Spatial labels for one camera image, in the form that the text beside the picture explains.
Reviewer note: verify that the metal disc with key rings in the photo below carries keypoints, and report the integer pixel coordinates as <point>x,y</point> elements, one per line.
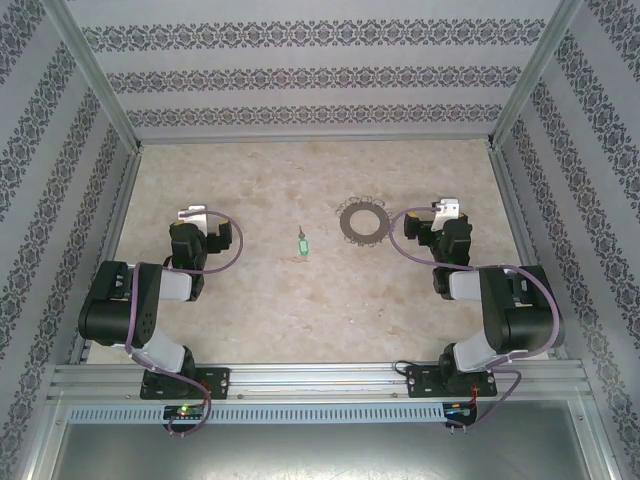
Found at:
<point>346,222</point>

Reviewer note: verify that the small green tag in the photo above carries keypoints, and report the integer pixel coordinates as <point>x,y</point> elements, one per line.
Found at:
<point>301,247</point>

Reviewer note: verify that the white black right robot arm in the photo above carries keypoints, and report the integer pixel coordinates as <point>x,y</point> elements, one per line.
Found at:
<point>525,320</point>

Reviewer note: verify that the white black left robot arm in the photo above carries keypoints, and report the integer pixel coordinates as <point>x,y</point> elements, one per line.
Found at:
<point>110,305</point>

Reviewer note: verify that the small circuit board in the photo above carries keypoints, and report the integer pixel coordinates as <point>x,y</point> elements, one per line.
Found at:
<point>457,411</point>
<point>185,411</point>

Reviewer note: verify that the grey metal sheet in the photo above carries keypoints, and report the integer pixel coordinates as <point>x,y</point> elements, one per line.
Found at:
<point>320,455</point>

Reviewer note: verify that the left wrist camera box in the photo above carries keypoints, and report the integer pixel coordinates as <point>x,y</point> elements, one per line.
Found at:
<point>192,217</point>

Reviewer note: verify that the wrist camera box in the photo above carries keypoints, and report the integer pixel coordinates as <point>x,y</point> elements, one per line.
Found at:
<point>192,217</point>
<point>447,212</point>

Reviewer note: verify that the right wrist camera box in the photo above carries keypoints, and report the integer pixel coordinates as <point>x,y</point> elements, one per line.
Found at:
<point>447,212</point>

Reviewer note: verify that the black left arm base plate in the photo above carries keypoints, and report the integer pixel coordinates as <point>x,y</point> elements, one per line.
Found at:
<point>220,382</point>

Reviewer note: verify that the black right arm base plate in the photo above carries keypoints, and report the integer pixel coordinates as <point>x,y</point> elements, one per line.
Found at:
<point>420,382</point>

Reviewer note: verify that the aluminium mounting rail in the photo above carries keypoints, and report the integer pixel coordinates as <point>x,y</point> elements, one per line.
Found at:
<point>320,382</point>

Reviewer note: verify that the aluminium frame post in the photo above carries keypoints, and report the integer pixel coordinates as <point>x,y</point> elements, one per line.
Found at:
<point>532,75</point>
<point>90,65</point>

